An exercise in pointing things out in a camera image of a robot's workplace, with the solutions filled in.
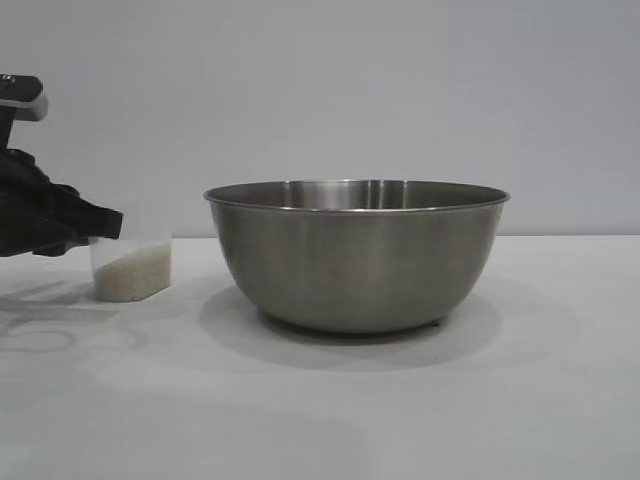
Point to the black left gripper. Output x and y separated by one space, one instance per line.
35 210

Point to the clear plastic measuring cup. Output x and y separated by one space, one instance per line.
150 250

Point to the white rice grains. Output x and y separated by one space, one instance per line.
135 280

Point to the stainless steel bowl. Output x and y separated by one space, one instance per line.
350 260

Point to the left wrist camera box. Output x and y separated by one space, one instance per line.
22 97

